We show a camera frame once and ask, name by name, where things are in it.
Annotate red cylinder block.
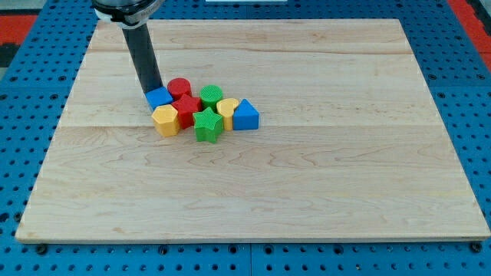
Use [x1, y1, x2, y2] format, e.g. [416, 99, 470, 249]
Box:
[166, 77, 192, 100]

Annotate red star block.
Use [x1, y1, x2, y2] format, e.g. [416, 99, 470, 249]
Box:
[171, 94, 202, 130]

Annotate blue cube block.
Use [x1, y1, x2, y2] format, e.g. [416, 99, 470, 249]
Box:
[144, 87, 174, 110]

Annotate green cylinder block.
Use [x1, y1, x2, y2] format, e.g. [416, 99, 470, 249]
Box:
[199, 84, 223, 112]

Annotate light wooden board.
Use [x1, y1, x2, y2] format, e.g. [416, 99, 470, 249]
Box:
[15, 19, 490, 244]

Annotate yellow hexagon block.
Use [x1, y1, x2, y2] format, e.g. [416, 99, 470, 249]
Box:
[152, 104, 180, 137]

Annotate blue triangle block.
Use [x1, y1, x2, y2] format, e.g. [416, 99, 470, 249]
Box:
[232, 99, 259, 130]

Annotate green star block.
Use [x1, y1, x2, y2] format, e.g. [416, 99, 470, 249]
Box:
[193, 107, 223, 143]

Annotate silver black robot wrist flange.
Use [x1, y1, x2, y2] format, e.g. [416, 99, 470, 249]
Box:
[91, 0, 164, 29]

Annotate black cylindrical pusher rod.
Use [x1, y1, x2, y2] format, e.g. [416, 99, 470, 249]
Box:
[123, 24, 163, 94]

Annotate yellow heart block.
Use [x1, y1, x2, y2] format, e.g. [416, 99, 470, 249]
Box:
[216, 98, 239, 131]

